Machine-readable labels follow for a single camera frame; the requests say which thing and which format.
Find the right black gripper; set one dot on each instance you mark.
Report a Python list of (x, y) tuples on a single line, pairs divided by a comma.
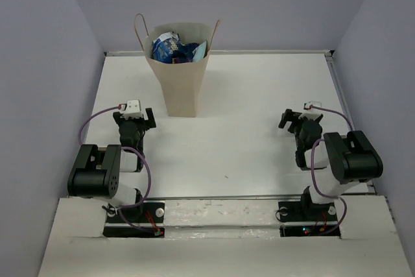
[(288, 115)]

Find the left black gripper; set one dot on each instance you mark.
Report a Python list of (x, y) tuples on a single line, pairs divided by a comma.
[(118, 120)]

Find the brown paper bag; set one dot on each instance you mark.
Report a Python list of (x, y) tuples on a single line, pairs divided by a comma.
[(180, 83)]

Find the blue white snack pack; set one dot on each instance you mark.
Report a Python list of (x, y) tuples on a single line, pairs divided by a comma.
[(165, 46)]

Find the light blue cassava chips bag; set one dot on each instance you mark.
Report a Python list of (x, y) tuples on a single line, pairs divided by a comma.
[(199, 52)]

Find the dark blue purple snack bag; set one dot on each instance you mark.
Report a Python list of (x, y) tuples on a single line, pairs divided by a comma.
[(184, 53)]

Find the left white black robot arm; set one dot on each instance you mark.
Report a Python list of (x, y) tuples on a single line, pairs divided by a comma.
[(95, 172)]

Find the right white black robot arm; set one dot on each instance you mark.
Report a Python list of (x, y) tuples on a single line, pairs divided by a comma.
[(335, 162)]

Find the white front cover board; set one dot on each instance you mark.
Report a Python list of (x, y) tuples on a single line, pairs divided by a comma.
[(225, 238)]

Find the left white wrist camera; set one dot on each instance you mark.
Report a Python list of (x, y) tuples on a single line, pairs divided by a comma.
[(131, 109)]

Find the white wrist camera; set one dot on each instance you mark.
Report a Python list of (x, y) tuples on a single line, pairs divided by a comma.
[(131, 109), (311, 110)]

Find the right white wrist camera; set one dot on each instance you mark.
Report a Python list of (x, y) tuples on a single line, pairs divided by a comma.
[(311, 110)]

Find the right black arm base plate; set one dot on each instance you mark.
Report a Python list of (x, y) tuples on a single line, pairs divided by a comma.
[(308, 222)]

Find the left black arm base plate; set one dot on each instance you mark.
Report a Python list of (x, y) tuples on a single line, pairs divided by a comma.
[(146, 221)]

